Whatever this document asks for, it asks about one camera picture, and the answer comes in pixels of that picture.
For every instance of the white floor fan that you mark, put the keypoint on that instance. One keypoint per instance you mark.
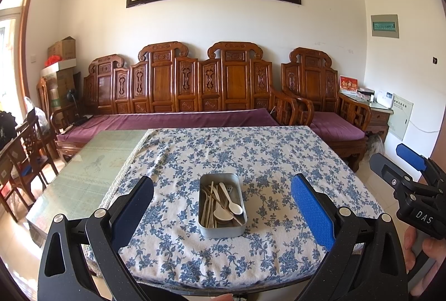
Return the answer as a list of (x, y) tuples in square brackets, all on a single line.
[(374, 146)]

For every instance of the black desk lamp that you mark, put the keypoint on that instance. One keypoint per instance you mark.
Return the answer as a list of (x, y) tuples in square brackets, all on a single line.
[(72, 95)]

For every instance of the purple armchair cushion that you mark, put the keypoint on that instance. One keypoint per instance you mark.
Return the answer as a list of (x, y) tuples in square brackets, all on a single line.
[(336, 126)]

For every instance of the white wall panel cover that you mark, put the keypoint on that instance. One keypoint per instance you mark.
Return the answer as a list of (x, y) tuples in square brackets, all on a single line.
[(400, 118)]

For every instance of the black clothing pile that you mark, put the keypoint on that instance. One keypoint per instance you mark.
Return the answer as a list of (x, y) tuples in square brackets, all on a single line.
[(7, 130)]

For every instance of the grey metal tin box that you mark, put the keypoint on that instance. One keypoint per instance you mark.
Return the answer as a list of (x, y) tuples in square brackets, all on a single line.
[(223, 231)]

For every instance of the long purple sofa cushion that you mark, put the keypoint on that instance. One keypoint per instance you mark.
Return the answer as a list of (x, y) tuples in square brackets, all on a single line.
[(167, 121)]

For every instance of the white plastic spoon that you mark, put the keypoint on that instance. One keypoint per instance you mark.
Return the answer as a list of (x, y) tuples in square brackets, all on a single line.
[(237, 209)]

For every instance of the wooden side table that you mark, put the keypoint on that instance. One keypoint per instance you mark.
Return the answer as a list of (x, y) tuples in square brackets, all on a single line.
[(379, 120)]

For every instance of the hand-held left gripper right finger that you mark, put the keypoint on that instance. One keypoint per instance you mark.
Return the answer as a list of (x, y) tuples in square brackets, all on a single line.
[(310, 208)]

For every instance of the carved wooden armchair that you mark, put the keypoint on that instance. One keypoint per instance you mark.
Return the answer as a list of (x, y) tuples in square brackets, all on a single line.
[(312, 78)]

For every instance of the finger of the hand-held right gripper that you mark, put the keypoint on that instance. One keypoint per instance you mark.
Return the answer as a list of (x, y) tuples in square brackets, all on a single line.
[(411, 154), (386, 168)]

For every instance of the open brown cardboard box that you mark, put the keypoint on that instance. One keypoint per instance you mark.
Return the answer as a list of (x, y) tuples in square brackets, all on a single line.
[(62, 48)]

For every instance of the wooden balcony door frame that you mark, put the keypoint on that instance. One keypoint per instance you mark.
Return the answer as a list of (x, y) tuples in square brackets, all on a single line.
[(29, 8)]

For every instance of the long carved wooden sofa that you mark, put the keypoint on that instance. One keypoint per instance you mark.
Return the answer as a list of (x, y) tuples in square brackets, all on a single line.
[(163, 78)]

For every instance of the carved wooden dining chair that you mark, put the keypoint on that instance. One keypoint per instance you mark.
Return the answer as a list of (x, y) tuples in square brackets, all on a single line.
[(24, 154), (43, 95)]

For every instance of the red flower bunch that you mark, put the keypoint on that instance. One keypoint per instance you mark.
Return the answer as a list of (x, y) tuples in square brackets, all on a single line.
[(53, 61)]

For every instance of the person's right hand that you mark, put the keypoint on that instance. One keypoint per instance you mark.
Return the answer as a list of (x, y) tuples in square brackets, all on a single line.
[(433, 254)]

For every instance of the blue floral tablecloth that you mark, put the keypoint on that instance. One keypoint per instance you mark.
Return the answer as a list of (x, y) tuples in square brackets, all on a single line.
[(223, 151)]

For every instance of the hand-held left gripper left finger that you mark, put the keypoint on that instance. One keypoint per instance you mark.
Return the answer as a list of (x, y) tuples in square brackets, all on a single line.
[(134, 208)]

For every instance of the white desk phone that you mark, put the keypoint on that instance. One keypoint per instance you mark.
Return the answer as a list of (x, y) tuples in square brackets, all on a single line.
[(383, 99)]

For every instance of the person's left hand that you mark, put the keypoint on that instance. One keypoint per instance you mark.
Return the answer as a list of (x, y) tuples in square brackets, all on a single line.
[(221, 298)]

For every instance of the stacked cardboard boxes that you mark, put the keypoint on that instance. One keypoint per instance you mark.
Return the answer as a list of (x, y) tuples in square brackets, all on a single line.
[(62, 88)]

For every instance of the grey wall electrical panel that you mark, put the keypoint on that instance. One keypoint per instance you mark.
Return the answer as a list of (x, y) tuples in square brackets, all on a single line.
[(384, 25)]

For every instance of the tissue box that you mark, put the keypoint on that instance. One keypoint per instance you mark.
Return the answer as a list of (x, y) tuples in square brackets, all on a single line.
[(365, 94)]

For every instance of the clear plastic bag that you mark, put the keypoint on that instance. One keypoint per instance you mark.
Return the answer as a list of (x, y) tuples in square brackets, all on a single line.
[(36, 114)]

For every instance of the smiley face metal spoon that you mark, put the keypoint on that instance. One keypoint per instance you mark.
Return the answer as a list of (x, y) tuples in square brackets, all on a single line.
[(230, 188)]

